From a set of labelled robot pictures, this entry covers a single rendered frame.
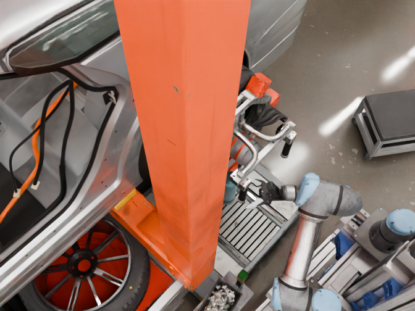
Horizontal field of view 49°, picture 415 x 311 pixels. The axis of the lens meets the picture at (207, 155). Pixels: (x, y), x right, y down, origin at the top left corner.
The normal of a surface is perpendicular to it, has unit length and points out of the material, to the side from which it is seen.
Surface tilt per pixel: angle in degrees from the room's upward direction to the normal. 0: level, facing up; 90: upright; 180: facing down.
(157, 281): 0
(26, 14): 37
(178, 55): 90
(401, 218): 8
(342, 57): 0
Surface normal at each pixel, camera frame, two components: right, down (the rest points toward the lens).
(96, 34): 0.69, 0.35
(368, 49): 0.02, -0.47
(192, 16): 0.73, 0.61
